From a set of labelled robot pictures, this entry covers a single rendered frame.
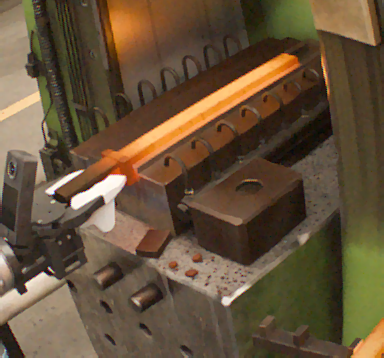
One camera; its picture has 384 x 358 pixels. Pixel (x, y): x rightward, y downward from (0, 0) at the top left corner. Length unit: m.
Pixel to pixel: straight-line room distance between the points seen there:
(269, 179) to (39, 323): 1.54
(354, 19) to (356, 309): 0.46
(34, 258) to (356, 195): 0.41
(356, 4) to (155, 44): 0.56
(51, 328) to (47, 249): 1.45
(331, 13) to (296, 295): 0.39
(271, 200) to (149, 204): 0.17
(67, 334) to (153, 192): 1.39
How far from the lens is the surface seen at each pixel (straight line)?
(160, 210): 1.13
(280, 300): 1.10
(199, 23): 1.45
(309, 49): 1.40
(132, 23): 1.35
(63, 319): 2.52
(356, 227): 1.11
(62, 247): 1.08
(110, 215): 1.11
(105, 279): 1.16
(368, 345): 0.86
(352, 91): 1.00
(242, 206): 1.05
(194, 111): 1.21
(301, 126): 1.22
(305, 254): 1.10
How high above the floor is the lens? 1.56
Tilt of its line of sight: 30 degrees down
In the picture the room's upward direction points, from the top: 12 degrees counter-clockwise
